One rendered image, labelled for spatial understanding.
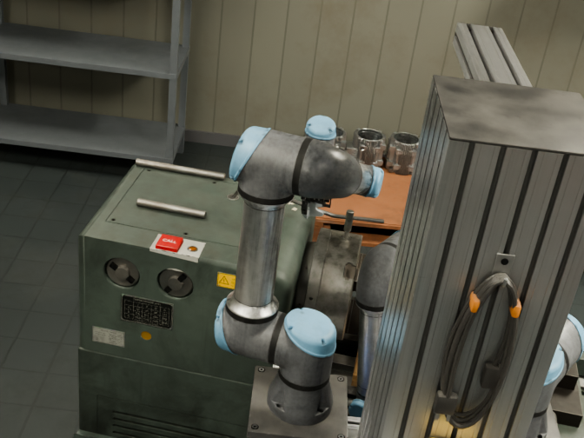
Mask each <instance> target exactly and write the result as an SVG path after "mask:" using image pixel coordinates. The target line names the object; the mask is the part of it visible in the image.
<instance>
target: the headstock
mask: <svg viewBox="0 0 584 438"><path fill-rule="evenodd" d="M237 188H238V181H236V182H234V180H232V179H229V178H225V180H219V179H214V178H208V177H203V176H193V175H189V174H183V173H178V172H173V171H167V170H162V169H153V168H148V167H143V166H137V165H136V164H134V165H133V166H132V167H131V168H130V170H129V171H128V173H127V174H126V175H125V176H124V178H123V179H122V181H121V182H119V184H118V185H117V186H116V188H115V189H114V190H113V192H112V193H111V194H110V195H109V197H108V198H107V200H106V201H105V202H104V204H103V205H102V206H101V208H100V209H99V210H98V211H97V212H96V213H95V215H94V216H93V217H92V219H91V220H90V222H89V223H88V224H87V225H86V227H85V228H84V229H83V231H82V232H81V233H80V235H79V236H78V256H79V316H80V346H81V348H84V349H87V350H92V351H96V352H100V353H104V354H109V355H116V356H121V357H125V358H130V359H133V360H138V361H142V362H149V363H154V364H158V365H163V366H167V367H171V368H179V369H183V370H187V371H191V372H196V373H200V374H204V375H212V376H216V377H220V378H224V379H229V380H233V381H238V382H245V383H249V384H253V380H254V373H255V366H264V367H271V368H273V364H269V363H266V362H261V361H258V360H255V359H251V358H248V357H245V356H242V355H233V354H231V353H230V352H229V351H226V350H223V349H221V348H219V347H218V345H217V344H216V339H215V320H216V312H217V310H218V307H219V305H220V303H221V302H222V300H223V299H225V298H227V296H228V295H229V293H231V292H232V291H234V290H235V283H236V267H237V259H238V251H239V243H240V234H241V226H242V211H243V202H244V200H243V199H242V198H241V197H240V196H239V194H238V196H239V199H238V200H229V199H228V197H227V195H229V194H234V193H235V192H236V191H237ZM138 198H142V199H146V200H151V201H156V202H164V203H168V204H173V205H178V206H183V207H187V208H192V209H200V210H205V211H206V212H207V214H206V217H205V218H200V217H195V216H187V215H183V214H177V213H173V212H168V211H164V210H160V209H151V208H146V207H142V206H137V205H136V201H137V199H138ZM292 208H297V210H296V211H294V210H292ZM314 227H315V216H309V217H308V219H306V218H304V217H303V215H302V206H300V205H297V204H286V205H285V211H284V218H283V225H282V237H281V244H280V250H279V256H278V263H277V270H276V277H275V289H274V296H275V297H276V299H277V300H278V302H279V309H278V311H279V312H283V313H285V314H288V313H289V312H290V311H291V310H293V309H294V306H295V294H296V289H297V283H298V279H299V275H300V270H301V266H302V258H303V255H304V251H305V249H306V246H307V243H308V242H312V239H313V233H314ZM158 234H160V235H162V234H165V235H169V236H177V237H181V238H183V239H187V240H191V241H196V242H205V243H206V244H205V246H204V248H203V250H202V253H201V254H200V256H199V260H198V262H192V261H188V260H184V259H181V258H177V257H174V256H170V255H164V254H160V253H156V252H152V251H149V248H150V247H151V245H152V243H153V242H154V241H155V239H156V237H157V236H158ZM171 269H179V270H181V271H182V272H180V271H175V270H171ZM294 288H295V290H294ZM293 297H294V298H293ZM293 300H294V301H293ZM293 304H294V305H293ZM292 305H293V307H292Z"/></svg>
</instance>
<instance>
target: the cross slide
mask: <svg viewBox="0 0 584 438"><path fill-rule="evenodd" d="M550 403H551V407H552V410H553V412H555V413H556V418H557V423H558V424H562V425H567V426H571V427H576V428H578V427H579V426H580V424H581V420H582V417H583V413H582V408H581V398H580V393H579V388H578V382H577V383H576V385H575V388H574V390H570V389H566V388H558V387H556V388H555V390H554V392H553V395H552V398H551V400H550Z"/></svg>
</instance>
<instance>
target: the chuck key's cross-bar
mask: <svg viewBox="0 0 584 438"><path fill-rule="evenodd" d="M291 202H292V203H294V204H297V205H300V206H302V202H300V201H297V200H296V199H293V200H292V201H291ZM318 209H319V208H318ZM319 210H320V211H322V212H323V214H324V215H326V216H330V217H333V218H339V219H346V218H347V217H346V215H338V214H333V213H330V212H328V211H326V210H323V209H319ZM353 220H355V221H363V222H378V223H384V219H377V218H369V217H361V216H354V217H353Z"/></svg>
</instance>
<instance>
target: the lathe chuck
mask: <svg viewBox="0 0 584 438"><path fill-rule="evenodd" d="M341 236H344V232H343V231H339V230H334V229H333V230H332V233H331V236H330V239H329V243H328V249H327V253H326V257H325V262H324V265H323V270H322V278H321V282H320V288H319V292H318V296H317V302H316V307H315V310H317V311H319V312H321V313H323V314H324V315H325V316H327V317H328V318H329V319H330V320H331V321H332V323H333V324H334V325H335V329H336V339H337V340H343V337H344V332H345V327H346V322H347V318H348V309H349V304H350V300H351V296H352V293H353V291H352V289H353V284H354V279H351V278H349V281H348V280H344V279H345V277H343V275H344V270H345V266H346V265H348V263H351V264H352V266H355V267H356V269H357V264H358V260H359V255H360V251H361V245H362V235H357V234H353V233H349V237H351V238H352V240H350V241H345V240H342V239H341ZM356 269H355V270H356Z"/></svg>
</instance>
